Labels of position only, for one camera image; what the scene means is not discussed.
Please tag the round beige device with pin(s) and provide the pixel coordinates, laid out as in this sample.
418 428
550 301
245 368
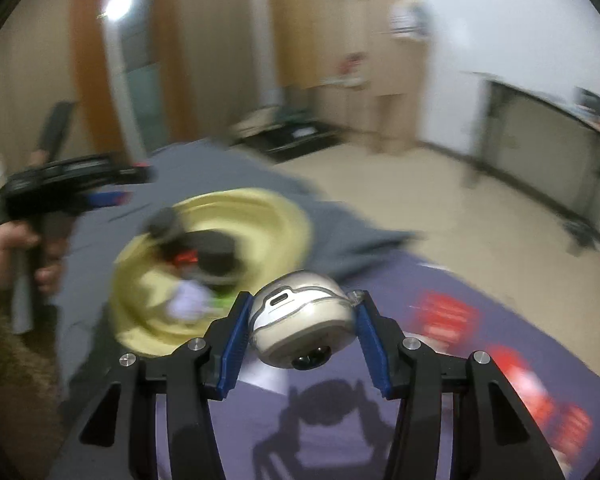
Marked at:
300 320

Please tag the person's left forearm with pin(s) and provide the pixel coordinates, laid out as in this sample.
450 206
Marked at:
10 385

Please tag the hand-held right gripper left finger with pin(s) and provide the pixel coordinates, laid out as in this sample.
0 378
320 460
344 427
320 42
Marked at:
232 345

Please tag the glass door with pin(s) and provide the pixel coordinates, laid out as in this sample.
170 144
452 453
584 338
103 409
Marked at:
135 60

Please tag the orange curtain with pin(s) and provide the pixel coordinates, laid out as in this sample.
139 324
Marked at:
92 60

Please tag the wooden wardrobe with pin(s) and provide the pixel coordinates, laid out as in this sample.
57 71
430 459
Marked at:
350 35

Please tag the black cigarette box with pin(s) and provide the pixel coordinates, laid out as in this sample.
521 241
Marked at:
215 257

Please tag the beige curtain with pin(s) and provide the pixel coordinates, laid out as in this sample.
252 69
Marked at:
30 70

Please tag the person's left hand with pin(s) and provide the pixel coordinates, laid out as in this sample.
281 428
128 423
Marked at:
5 250

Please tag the purple bed sheet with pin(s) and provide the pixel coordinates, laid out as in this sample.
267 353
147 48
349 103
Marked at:
460 285

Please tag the black suitcase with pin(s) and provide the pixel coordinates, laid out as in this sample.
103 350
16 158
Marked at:
290 135

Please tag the grey blanket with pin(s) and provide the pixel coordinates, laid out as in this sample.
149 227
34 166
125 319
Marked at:
330 240

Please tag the yellow plastic basin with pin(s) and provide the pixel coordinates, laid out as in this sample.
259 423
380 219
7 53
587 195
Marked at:
260 220

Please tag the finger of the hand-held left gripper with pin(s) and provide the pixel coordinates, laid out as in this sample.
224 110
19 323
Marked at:
115 172
107 200

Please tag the dark frame folding table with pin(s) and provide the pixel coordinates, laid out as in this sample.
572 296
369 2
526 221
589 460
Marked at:
535 125

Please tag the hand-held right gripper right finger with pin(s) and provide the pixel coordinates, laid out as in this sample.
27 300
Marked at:
372 345

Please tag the white round plush toy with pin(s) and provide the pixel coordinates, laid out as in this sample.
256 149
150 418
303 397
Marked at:
189 300

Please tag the white hanging bag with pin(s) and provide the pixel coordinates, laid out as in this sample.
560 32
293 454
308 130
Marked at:
406 15

